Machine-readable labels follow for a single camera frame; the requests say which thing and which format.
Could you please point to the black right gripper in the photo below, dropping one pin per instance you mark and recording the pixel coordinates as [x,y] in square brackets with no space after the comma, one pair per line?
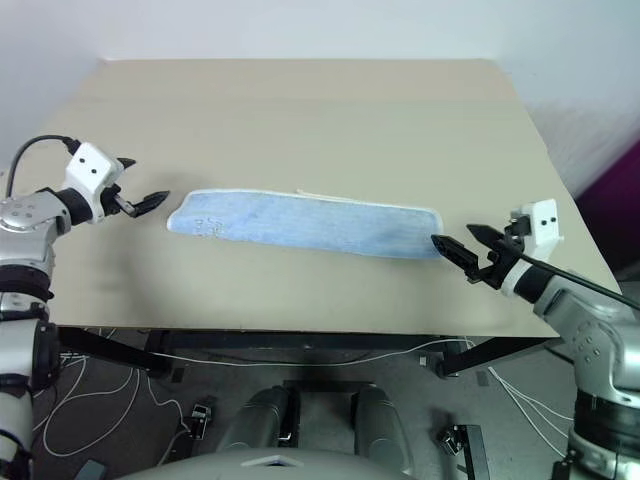
[500,260]

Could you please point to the grey robot torso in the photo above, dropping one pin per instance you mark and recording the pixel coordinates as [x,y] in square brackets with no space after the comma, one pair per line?
[280,467]

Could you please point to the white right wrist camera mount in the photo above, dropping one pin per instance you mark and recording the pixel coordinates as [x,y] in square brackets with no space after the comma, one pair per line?
[542,225]

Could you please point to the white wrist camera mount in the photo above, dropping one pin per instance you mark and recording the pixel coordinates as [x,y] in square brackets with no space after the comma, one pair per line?
[89,167]
[542,225]

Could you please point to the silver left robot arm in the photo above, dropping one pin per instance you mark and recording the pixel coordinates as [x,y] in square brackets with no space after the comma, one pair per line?
[25,235]

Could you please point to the light blue towel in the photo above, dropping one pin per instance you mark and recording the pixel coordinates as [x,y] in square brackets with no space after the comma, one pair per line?
[300,225]

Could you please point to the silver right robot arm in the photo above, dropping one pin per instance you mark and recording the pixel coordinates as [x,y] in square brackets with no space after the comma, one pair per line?
[590,340]

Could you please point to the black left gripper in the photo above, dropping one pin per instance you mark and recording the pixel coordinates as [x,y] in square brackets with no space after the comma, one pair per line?
[108,201]

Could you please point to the black metal table frame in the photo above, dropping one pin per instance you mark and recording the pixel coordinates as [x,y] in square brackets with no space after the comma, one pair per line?
[280,342]

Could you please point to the purple object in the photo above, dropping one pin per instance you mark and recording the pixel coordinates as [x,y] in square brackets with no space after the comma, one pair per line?
[617,200]

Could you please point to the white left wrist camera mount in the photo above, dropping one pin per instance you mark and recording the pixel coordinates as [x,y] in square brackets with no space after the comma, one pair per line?
[89,167]

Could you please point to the black table foot bar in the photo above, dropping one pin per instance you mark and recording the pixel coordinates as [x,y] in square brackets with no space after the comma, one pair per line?
[475,450]

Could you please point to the black table caster wheel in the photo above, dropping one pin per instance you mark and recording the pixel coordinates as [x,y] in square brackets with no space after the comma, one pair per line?
[201,415]
[450,440]

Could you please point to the dark grey rounded shape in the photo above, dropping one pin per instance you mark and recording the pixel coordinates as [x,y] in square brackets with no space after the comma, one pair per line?
[260,422]
[382,425]

